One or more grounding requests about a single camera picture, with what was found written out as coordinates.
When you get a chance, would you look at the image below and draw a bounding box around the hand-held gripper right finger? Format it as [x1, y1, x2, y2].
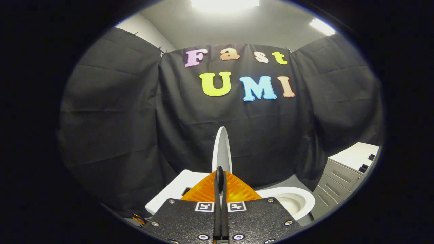
[222, 168, 302, 243]

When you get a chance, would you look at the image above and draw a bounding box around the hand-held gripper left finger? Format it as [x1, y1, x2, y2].
[142, 166, 222, 243]

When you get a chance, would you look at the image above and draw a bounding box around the white toilet lid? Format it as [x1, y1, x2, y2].
[212, 126, 233, 174]

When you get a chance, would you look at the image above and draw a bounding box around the white toilet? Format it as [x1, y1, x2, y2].
[145, 169, 316, 221]

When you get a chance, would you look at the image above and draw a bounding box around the black backdrop cloth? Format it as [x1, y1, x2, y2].
[58, 27, 383, 217]

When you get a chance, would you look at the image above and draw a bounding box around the grey drawer cabinet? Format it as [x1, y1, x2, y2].
[310, 142, 380, 220]

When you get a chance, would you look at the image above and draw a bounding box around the small ceiling light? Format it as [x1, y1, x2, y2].
[309, 19, 336, 36]

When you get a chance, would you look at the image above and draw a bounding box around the large ceiling light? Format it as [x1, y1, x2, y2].
[190, 0, 260, 12]

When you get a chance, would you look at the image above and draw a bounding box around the tangle of black cables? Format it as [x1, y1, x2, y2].
[132, 213, 148, 227]

